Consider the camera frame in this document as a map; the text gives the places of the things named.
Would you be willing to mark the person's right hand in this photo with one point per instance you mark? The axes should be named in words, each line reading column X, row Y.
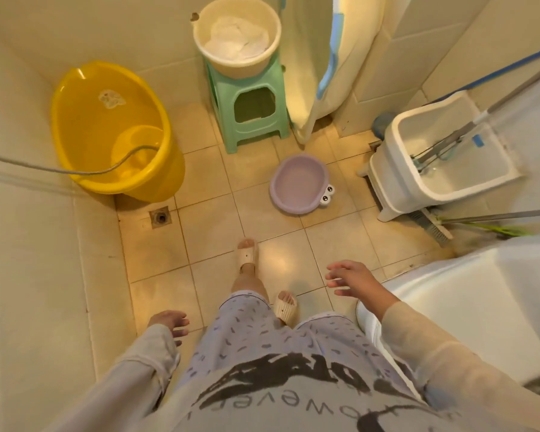
column 362, row 283

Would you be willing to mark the person's left hand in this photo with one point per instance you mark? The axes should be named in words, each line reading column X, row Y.
column 166, row 320

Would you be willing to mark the person's left fingers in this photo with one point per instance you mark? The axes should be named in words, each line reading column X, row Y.
column 181, row 320

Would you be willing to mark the person's right fingers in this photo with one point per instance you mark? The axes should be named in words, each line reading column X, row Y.
column 336, row 276

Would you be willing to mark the person's left forearm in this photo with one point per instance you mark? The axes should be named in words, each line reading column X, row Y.
column 130, row 377

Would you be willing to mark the person's right forearm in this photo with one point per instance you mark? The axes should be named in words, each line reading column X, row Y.
column 450, row 359

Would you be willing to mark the cream slipper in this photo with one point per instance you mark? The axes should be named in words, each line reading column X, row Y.
column 246, row 252
column 285, row 308

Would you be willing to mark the patterned light blue shorts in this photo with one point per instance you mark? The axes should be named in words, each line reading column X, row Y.
column 256, row 328

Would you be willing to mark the person's leg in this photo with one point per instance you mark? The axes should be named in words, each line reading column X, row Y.
column 249, row 281

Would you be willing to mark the purple basin with frog eyes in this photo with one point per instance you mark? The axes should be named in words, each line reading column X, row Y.
column 297, row 184

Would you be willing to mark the metal floor drain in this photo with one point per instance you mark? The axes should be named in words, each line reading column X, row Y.
column 160, row 217

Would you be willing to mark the grey bristle brush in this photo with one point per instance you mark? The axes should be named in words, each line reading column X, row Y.
column 432, row 227

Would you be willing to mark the white mop bucket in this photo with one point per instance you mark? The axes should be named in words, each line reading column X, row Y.
column 396, row 175

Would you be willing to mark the grey printed shirt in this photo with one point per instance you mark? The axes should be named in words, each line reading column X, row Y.
column 297, row 400

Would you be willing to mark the white bathroom fixture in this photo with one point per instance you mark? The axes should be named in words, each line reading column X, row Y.
column 468, row 301

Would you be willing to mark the green broom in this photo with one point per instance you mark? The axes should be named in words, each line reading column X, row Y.
column 499, row 229

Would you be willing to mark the grey metal pole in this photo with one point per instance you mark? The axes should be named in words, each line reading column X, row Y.
column 499, row 216

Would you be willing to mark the yellow plastic tub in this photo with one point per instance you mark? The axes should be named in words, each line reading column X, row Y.
column 94, row 125

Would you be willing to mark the green plastic stool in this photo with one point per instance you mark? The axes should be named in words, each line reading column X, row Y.
column 247, row 80

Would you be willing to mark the cream curtain with blue trim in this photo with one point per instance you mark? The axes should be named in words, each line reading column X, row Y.
column 303, row 62

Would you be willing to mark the cream plastic bucket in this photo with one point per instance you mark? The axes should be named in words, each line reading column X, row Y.
column 234, row 69

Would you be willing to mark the white cloth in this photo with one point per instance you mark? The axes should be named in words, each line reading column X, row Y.
column 236, row 40

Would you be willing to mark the blue pole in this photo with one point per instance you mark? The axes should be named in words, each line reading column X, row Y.
column 508, row 68

